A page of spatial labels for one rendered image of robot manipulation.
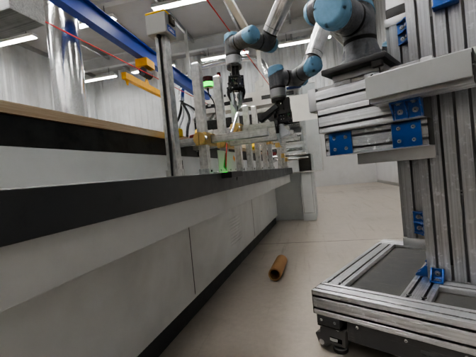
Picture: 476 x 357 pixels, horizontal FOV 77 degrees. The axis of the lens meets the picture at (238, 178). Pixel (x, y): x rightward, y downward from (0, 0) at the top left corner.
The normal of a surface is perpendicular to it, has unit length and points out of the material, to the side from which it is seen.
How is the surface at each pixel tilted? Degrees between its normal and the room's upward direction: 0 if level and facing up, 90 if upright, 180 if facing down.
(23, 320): 90
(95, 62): 90
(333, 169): 90
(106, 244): 90
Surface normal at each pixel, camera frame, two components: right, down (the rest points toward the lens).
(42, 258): 0.95, -0.09
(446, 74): -0.67, 0.07
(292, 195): -0.29, 0.04
